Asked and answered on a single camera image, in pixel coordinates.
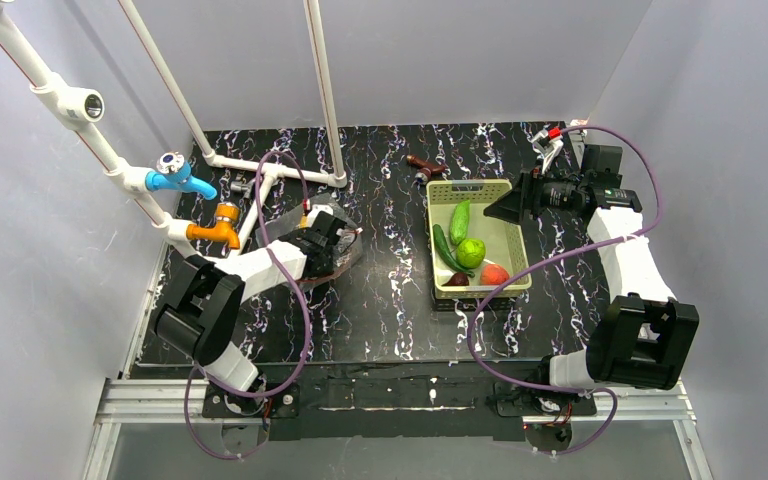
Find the green fake cucumber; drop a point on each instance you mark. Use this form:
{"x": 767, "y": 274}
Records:
{"x": 459, "y": 222}

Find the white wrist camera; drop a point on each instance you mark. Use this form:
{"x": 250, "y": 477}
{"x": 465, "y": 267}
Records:
{"x": 316, "y": 210}
{"x": 547, "y": 143}

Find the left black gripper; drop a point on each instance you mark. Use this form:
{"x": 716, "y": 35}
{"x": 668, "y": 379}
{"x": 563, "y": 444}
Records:
{"x": 321, "y": 245}

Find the yellow-green plastic basket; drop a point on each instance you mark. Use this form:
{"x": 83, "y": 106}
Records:
{"x": 503, "y": 241}

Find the blue plastic faucet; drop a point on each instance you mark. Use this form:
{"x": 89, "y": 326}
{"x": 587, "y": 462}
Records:
{"x": 173, "y": 172}

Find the red fake tomato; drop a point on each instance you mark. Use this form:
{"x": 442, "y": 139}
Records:
{"x": 493, "y": 275}

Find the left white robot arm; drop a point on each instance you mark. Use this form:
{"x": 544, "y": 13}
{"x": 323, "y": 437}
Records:
{"x": 198, "y": 310}

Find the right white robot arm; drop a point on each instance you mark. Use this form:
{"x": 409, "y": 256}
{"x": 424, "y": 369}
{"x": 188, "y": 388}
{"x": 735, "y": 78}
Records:
{"x": 645, "y": 335}

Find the grey metal faucet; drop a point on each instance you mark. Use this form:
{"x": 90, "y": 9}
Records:
{"x": 242, "y": 187}

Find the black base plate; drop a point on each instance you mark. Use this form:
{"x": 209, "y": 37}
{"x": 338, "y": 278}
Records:
{"x": 401, "y": 399}

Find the aluminium frame rail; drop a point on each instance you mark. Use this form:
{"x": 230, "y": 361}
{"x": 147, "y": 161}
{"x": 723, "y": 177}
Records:
{"x": 150, "y": 423}

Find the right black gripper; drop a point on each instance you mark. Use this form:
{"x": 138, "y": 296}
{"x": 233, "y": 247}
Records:
{"x": 528, "y": 198}

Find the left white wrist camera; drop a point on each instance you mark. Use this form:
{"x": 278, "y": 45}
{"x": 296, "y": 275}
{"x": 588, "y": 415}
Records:
{"x": 316, "y": 210}

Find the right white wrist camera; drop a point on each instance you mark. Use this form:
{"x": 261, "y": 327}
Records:
{"x": 547, "y": 143}

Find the dark green fake chili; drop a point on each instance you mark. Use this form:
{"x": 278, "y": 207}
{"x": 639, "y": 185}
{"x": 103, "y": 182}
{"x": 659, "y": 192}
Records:
{"x": 447, "y": 252}

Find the clear zip top bag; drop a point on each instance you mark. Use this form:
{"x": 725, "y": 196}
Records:
{"x": 349, "y": 247}

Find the orange plastic faucet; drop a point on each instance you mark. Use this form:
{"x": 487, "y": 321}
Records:
{"x": 223, "y": 230}

